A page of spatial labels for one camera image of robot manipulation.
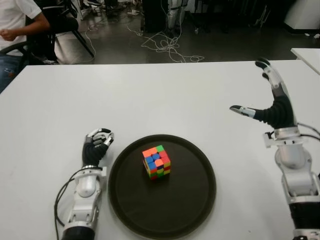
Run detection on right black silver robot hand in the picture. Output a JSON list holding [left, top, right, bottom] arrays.
[[229, 57, 300, 131]]

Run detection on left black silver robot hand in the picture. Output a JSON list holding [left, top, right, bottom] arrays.
[[82, 127, 115, 168]]

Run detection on multicoloured Rubik's cube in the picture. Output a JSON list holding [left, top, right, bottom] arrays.
[[142, 144, 172, 181]]

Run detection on dark brown round plate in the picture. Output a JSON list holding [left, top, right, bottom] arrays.
[[107, 134, 217, 234]]

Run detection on white side table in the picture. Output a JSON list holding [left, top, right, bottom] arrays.
[[290, 48, 320, 76]]

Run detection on white cabinet with black base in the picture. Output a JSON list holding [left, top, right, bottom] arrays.
[[283, 0, 320, 35]]

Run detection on black office armchair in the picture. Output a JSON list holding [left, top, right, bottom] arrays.
[[0, 32, 51, 67]]

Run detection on black metal-legged chair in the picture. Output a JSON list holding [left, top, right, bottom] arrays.
[[37, 0, 96, 65]]

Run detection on silver humanoid robot legs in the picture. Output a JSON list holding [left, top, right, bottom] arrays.
[[167, 0, 187, 33]]

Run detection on black floor cabinet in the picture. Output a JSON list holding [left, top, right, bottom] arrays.
[[142, 0, 171, 34]]

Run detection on seated person in white shirt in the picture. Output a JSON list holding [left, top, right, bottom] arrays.
[[0, 0, 57, 93]]

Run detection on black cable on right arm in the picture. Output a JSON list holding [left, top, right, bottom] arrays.
[[297, 122, 320, 141]]

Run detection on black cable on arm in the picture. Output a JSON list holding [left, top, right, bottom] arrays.
[[54, 171, 83, 240], [297, 122, 320, 141]]

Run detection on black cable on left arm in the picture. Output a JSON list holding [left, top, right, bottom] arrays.
[[54, 171, 83, 240]]

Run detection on thin white floor cable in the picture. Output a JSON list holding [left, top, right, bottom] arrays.
[[84, 22, 108, 60]]

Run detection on tangled white floor cable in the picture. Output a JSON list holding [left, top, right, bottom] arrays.
[[127, 23, 206, 63]]

